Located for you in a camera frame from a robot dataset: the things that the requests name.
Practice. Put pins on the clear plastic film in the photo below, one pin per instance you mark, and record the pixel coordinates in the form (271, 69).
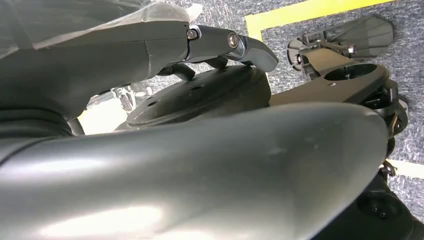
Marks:
(159, 11)

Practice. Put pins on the black robot joint housing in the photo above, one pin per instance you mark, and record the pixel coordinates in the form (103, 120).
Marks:
(374, 212)

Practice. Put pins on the ribbed grey left arm sleeve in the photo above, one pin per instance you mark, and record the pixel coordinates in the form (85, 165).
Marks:
(33, 124)

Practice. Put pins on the yellow floor tape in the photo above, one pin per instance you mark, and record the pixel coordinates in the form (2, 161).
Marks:
(409, 169)
(298, 13)

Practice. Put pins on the black round robot joint disc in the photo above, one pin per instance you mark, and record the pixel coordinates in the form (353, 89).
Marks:
(205, 96)

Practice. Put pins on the black robot leg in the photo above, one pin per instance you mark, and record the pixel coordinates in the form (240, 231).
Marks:
(338, 86)

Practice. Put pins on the black robot foot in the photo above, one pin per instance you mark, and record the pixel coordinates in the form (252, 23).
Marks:
(367, 36)

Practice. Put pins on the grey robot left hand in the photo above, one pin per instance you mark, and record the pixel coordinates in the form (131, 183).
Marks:
(205, 172)

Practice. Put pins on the chrome metal rod frame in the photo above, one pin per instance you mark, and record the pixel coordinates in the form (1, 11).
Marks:
(127, 97)

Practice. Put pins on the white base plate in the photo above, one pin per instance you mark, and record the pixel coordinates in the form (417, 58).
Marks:
(102, 121)

